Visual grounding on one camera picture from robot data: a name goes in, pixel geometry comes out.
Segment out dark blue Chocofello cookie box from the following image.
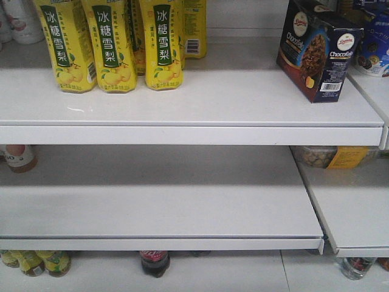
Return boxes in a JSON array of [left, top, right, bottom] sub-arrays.
[[277, 1, 363, 103]]

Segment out white store shelving unit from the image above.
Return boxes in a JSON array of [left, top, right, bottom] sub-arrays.
[[0, 0, 389, 292]]

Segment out yellow drink bottle behind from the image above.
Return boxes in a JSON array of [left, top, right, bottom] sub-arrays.
[[184, 0, 207, 59]]

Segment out dark cola bottle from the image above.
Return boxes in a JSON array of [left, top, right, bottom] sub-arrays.
[[139, 251, 170, 278]]

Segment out yellow snack jar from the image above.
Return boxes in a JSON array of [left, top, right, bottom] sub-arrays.
[[291, 145, 380, 169]]

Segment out yellow pear drink bottle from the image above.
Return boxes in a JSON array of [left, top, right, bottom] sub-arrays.
[[33, 1, 97, 93], [139, 1, 184, 91], [81, 1, 137, 94]]

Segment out peach drink bottle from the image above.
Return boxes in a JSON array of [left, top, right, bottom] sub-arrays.
[[1, 144, 38, 173]]

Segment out green tea bottle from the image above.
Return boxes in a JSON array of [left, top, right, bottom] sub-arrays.
[[10, 250, 45, 277], [35, 250, 71, 277]]

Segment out blue cookie cup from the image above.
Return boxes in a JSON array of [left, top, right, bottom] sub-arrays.
[[354, 1, 388, 77]]

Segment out clear bottle lower right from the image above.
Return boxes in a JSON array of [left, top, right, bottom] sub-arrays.
[[340, 257, 377, 280]]

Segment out white pink drink bottle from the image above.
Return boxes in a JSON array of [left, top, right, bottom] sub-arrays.
[[2, 0, 44, 44]]

